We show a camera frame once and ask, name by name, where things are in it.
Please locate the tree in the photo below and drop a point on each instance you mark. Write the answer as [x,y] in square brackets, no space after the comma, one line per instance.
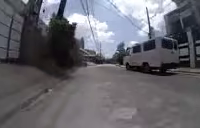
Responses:
[120,53]

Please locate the grey concrete road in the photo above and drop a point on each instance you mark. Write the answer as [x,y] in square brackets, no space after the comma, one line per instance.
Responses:
[121,96]

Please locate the dark bush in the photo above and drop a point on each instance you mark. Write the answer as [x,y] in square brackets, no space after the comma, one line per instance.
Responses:
[59,46]

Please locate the white van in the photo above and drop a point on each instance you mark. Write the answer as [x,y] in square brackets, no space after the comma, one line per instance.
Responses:
[154,53]

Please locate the utility pole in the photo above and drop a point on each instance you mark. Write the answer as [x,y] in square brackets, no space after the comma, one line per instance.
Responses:
[149,23]

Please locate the dark pole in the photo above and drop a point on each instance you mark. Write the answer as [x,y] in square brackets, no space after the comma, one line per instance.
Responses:
[61,9]

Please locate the grey multi-storey building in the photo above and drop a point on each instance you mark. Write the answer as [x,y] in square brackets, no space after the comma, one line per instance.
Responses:
[191,26]

